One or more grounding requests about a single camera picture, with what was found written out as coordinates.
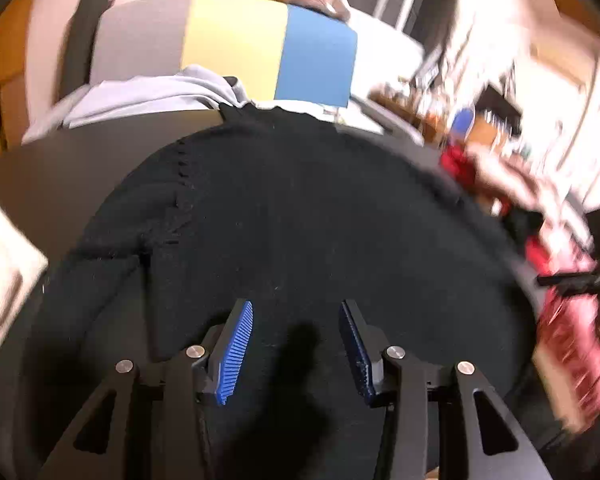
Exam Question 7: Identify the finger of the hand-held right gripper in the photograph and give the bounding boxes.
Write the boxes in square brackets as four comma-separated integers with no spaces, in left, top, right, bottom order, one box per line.
[537,269,600,297]

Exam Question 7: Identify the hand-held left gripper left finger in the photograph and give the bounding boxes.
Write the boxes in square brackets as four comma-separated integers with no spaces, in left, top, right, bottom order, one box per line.
[37,299,255,480]

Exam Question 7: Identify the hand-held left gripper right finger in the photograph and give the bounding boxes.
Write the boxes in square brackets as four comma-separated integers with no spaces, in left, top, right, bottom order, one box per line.
[339,300,553,480]

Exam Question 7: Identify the black knit sweater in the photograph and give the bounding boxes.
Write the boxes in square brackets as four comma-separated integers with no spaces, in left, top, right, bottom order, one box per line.
[17,102,541,480]

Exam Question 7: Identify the red cloth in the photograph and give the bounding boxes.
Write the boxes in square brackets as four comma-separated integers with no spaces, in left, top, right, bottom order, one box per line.
[440,145,600,431]

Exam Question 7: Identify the pink beige cloth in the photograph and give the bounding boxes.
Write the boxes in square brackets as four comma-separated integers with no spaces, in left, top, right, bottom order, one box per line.
[467,142,596,261]

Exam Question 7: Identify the black monitor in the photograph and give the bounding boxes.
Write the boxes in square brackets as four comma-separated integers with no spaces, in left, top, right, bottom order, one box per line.
[472,85,523,131]

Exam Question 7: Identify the blue lidded container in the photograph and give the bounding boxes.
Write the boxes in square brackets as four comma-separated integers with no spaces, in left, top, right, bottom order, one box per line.
[450,107,477,137]

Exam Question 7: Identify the round wooden table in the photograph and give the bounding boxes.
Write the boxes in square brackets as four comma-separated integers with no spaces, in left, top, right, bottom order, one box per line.
[370,82,501,147]

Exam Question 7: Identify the beige folded cloth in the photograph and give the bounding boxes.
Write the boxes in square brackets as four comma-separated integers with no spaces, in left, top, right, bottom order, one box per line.
[0,186,49,361]

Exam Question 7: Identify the light grey cloth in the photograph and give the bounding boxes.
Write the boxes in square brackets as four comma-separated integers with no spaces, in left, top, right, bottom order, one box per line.
[22,64,253,143]

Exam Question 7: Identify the grey yellow blue panel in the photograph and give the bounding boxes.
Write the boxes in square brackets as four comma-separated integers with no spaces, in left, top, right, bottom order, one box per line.
[60,0,358,111]

